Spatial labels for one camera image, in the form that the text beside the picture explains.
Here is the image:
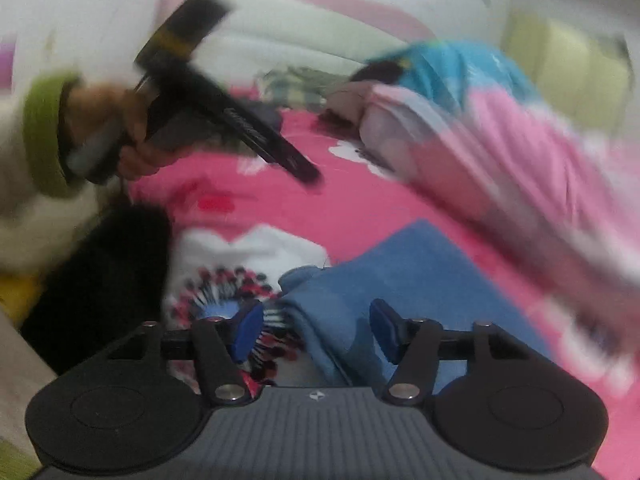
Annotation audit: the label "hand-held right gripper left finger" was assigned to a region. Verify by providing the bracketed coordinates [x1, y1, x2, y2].
[107, 301, 265, 405]

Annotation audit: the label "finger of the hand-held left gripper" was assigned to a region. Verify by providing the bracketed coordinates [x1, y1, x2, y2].
[235, 105, 321, 191]

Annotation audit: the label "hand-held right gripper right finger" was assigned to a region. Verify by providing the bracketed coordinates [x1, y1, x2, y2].
[371, 299, 531, 406]

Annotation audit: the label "light blue jeans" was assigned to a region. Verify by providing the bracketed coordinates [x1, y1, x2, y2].
[277, 219, 556, 396]

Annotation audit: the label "person's left forearm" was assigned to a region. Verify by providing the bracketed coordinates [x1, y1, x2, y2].
[0, 70, 126, 276]

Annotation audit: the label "person's left hand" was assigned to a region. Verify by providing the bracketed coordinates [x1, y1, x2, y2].
[67, 85, 176, 181]

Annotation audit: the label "pink floral fleece blanket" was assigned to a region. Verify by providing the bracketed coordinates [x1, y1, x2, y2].
[125, 85, 640, 480]

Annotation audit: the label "green plaid pillow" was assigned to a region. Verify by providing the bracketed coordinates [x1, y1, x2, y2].
[262, 67, 351, 111]

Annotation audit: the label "brown cloth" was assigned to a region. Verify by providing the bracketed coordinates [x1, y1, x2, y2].
[320, 57, 416, 131]

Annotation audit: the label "pink and cream padded headboard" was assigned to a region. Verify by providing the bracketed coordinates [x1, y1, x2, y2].
[155, 0, 436, 91]

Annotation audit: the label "person's black trouser leg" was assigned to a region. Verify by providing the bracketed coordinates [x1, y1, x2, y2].
[20, 205, 173, 376]

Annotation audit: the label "pink and teal printed quilt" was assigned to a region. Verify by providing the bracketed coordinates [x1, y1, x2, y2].
[350, 40, 640, 361]

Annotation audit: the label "pale yellow wardrobe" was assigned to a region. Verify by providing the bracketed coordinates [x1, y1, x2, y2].
[502, 10, 631, 136]

